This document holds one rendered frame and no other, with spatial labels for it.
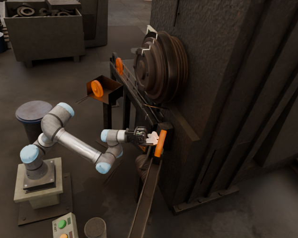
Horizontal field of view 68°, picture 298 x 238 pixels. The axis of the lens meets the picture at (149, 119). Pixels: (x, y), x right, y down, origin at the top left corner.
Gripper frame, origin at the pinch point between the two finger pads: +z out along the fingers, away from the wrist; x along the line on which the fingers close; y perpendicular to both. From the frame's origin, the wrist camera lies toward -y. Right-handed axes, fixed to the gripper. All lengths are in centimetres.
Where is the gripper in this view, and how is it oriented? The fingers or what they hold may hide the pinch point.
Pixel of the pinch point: (160, 140)
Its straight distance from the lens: 125.9
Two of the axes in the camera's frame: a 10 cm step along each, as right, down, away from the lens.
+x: 2.3, -6.2, 7.5
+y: -1.5, -7.9, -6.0
